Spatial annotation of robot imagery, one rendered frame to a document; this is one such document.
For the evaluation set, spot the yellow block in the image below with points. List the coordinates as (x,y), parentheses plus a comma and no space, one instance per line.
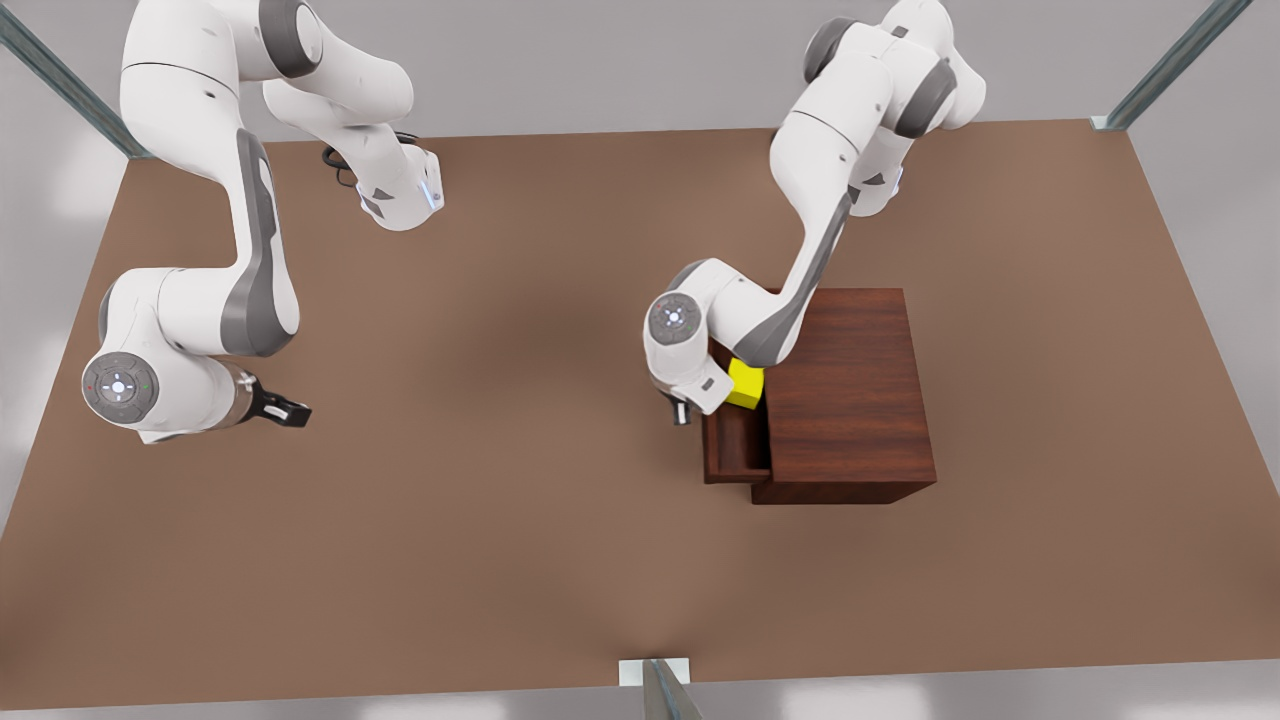
(746,384)

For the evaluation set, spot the silver frame post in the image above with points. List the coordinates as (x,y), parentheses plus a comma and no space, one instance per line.
(662,690)
(70,85)
(1170,62)

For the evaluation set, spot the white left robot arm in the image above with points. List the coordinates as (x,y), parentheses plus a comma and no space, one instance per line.
(830,140)

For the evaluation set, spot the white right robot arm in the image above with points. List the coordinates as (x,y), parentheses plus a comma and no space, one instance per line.
(190,300)

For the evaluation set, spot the dark wooden drawer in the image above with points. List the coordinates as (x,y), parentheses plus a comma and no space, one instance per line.
(735,445)

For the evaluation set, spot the dark wooden cabinet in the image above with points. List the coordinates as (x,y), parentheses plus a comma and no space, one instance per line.
(850,390)

